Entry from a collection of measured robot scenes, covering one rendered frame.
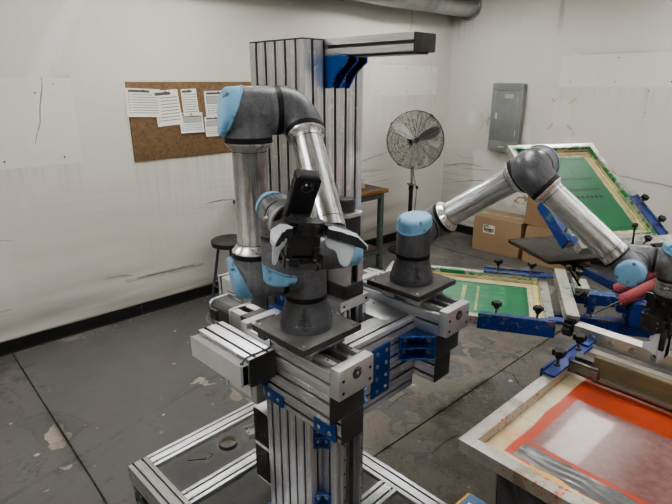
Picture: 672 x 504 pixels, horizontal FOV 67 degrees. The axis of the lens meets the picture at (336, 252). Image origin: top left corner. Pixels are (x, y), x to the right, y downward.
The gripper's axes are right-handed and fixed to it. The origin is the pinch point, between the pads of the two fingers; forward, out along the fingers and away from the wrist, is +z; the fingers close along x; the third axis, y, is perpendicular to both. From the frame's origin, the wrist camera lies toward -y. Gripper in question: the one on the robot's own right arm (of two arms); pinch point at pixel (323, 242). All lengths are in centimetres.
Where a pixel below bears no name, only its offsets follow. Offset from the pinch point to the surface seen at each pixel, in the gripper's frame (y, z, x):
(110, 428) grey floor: 175, -210, 39
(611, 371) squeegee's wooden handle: 49, -35, -116
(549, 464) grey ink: 62, -14, -75
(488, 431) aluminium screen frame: 61, -27, -66
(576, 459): 61, -13, -84
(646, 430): 57, -16, -112
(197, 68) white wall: -37, -397, -15
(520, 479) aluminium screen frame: 62, -10, -63
